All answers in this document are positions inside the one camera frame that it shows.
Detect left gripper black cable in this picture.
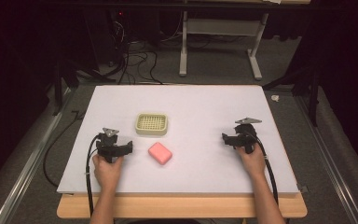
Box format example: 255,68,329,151
85,133,103,217

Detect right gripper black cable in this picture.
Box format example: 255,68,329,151
253,133,280,207

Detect tangled black cables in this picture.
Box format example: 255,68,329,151
106,18,165,86

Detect black metal stand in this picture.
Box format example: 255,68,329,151
51,57,117,117
261,63,322,128

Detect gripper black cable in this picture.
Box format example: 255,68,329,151
85,133,103,217
253,133,280,207

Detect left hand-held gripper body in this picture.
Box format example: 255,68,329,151
95,127,125,164

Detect person's right hand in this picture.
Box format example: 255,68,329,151
235,142,267,179

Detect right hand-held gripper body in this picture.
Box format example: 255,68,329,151
233,117,263,155

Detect black floor cable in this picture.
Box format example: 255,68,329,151
42,109,86,189

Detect cream soap dish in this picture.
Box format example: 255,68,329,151
134,112,169,137

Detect pink soap bar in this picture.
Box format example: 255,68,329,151
147,141,173,166

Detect person's left hand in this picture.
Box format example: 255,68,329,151
91,153,125,190

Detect white metal desk frame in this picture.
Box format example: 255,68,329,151
178,9,270,81

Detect silver metal rail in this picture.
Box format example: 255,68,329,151
0,87,77,224
293,92,358,224

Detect dark computer tower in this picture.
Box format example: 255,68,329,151
82,8,127,68

